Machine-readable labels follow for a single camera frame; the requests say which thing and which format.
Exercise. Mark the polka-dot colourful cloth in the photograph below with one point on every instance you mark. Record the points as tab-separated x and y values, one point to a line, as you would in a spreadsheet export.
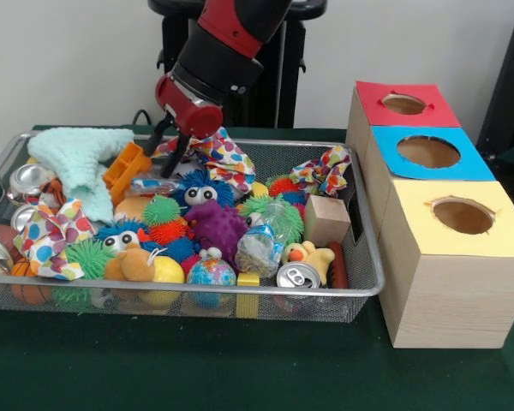
227	156
51	240

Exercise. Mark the dark green tablecloth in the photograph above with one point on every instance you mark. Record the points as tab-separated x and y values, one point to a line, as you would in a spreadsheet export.
197	368

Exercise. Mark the purple spiky rubber toy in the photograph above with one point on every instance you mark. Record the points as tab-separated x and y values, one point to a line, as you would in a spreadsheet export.
216	227

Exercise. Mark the metal mesh bin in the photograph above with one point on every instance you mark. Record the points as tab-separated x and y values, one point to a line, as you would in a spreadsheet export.
304	308

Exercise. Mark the mint waffle cloth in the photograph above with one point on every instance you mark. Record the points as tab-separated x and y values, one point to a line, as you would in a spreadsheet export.
73	162

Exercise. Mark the clear plastic bottle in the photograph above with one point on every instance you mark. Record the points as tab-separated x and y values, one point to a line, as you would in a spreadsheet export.
154	185

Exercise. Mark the orange plastic block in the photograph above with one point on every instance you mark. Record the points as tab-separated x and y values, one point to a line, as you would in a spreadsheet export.
126	171

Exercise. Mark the clear bottle with blue label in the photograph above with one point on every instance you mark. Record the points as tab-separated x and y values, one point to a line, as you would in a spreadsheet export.
261	244

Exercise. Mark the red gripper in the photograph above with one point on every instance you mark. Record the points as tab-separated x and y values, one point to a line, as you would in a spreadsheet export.
193	115

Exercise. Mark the silver drink can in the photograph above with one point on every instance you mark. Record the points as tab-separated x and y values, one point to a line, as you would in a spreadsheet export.
297	276

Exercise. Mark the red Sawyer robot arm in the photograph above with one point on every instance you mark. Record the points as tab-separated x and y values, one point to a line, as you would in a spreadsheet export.
227	55

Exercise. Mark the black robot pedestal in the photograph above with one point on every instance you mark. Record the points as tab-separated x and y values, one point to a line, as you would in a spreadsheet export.
287	85

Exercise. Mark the globe print ball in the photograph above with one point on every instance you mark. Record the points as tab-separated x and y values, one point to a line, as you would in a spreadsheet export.
212	272

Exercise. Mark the wooden three-hole box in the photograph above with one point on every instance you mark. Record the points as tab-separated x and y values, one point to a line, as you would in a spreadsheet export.
454	299

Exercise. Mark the brown teddy bear plush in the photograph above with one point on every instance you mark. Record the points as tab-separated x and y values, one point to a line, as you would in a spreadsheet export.
128	263

